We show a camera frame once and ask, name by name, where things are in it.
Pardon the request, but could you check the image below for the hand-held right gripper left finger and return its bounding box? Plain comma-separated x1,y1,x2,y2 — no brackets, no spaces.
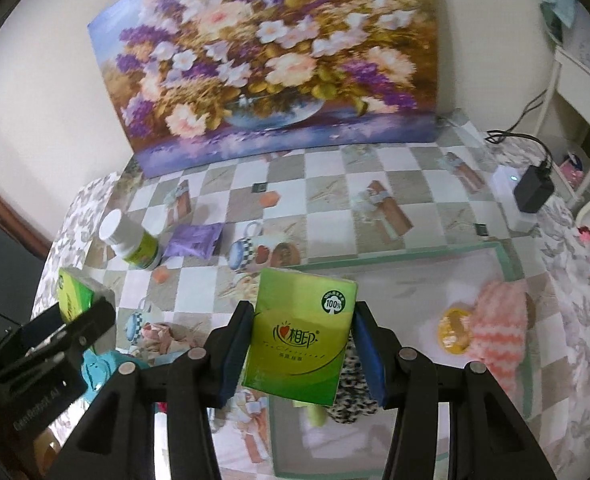
47,301,256,480

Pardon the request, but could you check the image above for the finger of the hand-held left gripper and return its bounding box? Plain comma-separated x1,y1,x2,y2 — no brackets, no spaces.
5,297,116,386
0,305,70,366

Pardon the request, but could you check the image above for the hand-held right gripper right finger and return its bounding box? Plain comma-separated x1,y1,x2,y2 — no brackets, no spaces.
351,301,558,480

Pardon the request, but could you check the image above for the green tissue pack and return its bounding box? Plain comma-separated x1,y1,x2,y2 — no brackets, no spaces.
241,267,359,407
57,267,116,326

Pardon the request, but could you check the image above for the leopard print scrunchie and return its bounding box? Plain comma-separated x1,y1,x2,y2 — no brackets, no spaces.
325,345,380,426

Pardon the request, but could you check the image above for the pink floral scrunchie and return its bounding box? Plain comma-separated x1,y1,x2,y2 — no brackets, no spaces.
142,322,210,363

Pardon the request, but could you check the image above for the round yellow snack container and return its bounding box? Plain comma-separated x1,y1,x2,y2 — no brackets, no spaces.
439,308,476,356

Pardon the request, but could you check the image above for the teal-rimmed white box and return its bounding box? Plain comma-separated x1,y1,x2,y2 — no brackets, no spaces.
270,241,543,478

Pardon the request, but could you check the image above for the purple packet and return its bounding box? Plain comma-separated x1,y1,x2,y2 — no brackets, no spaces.
166,222,224,259

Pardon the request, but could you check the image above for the pink chevron towel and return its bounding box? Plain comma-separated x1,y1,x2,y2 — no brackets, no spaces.
467,280,530,401

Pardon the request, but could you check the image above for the teal knitted box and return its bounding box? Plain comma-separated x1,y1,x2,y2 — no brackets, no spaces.
77,347,150,406

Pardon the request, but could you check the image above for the white bottle with green label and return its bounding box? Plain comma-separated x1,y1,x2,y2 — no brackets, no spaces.
99,210,163,272

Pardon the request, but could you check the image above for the white power strip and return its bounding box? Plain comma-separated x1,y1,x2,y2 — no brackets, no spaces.
492,165,540,233

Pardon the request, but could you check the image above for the black power adapter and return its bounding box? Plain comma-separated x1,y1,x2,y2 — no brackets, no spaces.
514,152,556,213

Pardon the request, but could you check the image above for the flower painting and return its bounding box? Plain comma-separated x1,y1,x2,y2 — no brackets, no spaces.
87,0,443,180

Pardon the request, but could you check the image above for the white desk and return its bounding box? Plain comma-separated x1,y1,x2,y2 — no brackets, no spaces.
545,45,590,211

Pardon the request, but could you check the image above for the teal cloth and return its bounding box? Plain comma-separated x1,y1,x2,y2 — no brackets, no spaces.
540,0,578,41

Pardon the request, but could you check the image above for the black cable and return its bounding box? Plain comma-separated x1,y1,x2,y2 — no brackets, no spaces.
486,87,558,171

